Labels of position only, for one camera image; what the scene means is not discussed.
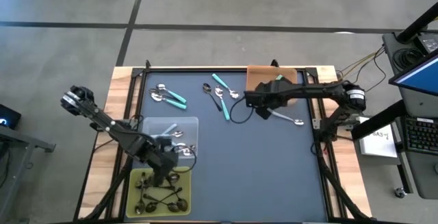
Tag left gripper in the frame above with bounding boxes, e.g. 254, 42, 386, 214
143, 148, 179, 188

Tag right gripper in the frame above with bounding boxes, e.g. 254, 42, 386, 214
255, 79, 295, 121

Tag orange plastic bin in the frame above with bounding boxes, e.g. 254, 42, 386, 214
246, 64, 298, 105

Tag yellow plastic bin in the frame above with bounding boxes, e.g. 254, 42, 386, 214
125, 166, 193, 219

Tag dark blue table mat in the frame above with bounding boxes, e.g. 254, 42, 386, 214
131, 71, 329, 222

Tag clear plastic bin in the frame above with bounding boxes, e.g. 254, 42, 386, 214
142, 116, 200, 160

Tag black diagonal bar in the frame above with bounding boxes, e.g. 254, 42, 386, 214
350, 99, 408, 141

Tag white paper sheet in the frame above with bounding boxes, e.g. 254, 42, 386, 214
358, 118, 398, 159

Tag grey metal stand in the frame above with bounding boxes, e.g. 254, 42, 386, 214
0, 125, 57, 224

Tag black backlit keyboard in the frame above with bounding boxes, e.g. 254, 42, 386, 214
404, 116, 438, 155

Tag monitor with blue screen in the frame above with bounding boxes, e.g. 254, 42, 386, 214
388, 51, 438, 97

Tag grey equipment cart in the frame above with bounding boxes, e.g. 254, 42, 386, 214
382, 31, 438, 200

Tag black device with blue light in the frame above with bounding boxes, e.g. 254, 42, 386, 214
0, 103, 22, 130

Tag black power adapter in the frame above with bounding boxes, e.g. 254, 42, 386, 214
412, 33, 438, 54

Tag black round pole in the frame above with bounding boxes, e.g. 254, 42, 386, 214
396, 1, 438, 44

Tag black right camera cable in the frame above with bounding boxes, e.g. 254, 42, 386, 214
229, 96, 255, 125

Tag black camera cable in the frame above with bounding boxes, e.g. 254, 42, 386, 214
172, 144, 198, 174
229, 96, 255, 125

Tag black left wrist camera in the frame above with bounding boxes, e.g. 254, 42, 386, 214
157, 136, 176, 153

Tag black left camera cable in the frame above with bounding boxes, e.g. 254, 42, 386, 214
172, 144, 198, 174

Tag black cable loop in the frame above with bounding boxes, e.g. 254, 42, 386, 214
309, 140, 321, 157

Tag black aluminium table frame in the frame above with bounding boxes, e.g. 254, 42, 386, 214
73, 59, 372, 224

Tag yellow and black cables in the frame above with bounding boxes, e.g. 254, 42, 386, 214
337, 45, 387, 81

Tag coiled black cable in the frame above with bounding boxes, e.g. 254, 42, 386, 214
392, 47, 417, 70

